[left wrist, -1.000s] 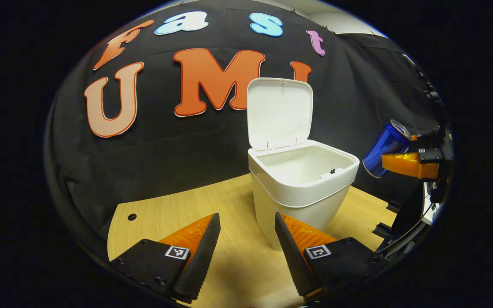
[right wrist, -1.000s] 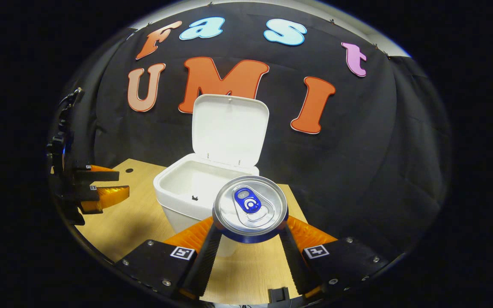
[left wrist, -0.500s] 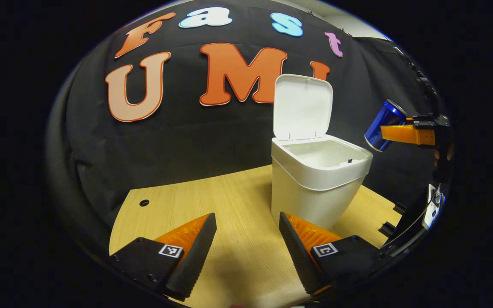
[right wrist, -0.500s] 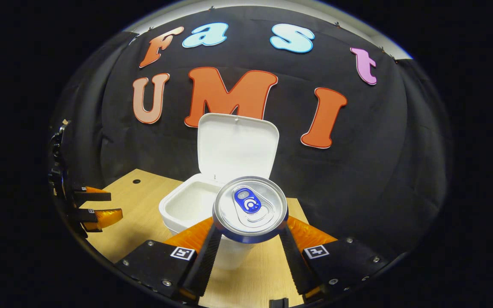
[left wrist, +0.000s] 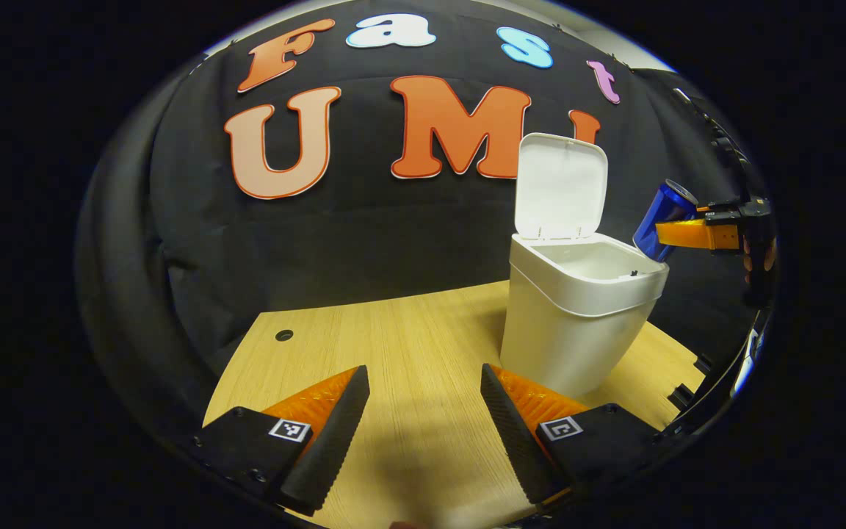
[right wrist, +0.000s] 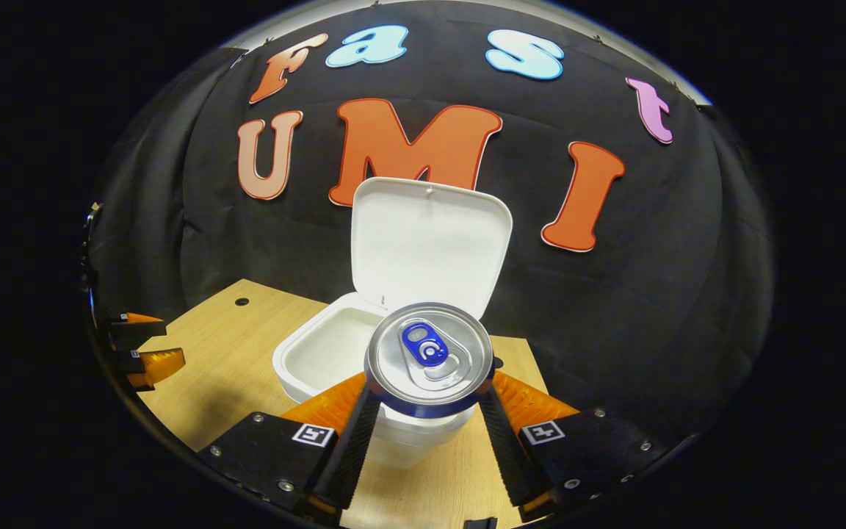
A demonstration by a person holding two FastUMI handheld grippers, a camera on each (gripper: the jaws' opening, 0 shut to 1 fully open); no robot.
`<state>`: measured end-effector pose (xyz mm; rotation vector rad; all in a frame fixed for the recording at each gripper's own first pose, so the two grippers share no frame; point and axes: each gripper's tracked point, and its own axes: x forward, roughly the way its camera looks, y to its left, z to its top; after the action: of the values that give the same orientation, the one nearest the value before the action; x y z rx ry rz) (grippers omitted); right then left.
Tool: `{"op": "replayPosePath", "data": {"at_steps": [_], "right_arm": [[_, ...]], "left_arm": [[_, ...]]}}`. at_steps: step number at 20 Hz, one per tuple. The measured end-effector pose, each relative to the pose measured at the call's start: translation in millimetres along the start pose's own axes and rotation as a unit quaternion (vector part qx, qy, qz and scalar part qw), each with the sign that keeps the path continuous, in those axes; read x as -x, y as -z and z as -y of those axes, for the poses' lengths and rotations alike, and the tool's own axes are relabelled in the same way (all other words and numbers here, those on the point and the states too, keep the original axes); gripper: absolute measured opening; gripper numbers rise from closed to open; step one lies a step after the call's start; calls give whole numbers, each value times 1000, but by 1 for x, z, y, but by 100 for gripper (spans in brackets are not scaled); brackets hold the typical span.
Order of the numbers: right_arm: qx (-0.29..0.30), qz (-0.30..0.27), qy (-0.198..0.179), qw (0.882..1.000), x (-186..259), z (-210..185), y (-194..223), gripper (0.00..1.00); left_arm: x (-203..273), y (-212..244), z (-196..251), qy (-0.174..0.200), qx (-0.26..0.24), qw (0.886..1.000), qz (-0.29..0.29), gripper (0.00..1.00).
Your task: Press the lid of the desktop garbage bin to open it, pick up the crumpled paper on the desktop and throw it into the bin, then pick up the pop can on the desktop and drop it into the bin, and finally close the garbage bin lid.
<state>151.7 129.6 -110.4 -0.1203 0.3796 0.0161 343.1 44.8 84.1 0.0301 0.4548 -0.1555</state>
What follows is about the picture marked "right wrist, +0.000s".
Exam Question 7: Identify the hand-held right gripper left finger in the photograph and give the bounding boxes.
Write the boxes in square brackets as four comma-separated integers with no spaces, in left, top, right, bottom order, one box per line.
[199,371,383,515]

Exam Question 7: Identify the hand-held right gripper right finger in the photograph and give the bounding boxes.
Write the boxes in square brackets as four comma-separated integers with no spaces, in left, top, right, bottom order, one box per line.
[477,370,672,513]

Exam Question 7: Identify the blue pop can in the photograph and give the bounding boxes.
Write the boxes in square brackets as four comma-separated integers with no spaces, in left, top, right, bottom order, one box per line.
[364,302,496,420]

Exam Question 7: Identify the white desktop garbage bin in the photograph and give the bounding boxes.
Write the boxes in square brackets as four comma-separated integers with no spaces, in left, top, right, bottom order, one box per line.
[272,176,513,469]

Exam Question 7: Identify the light wooden desktop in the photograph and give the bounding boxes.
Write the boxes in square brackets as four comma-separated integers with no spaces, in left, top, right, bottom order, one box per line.
[137,278,549,529]

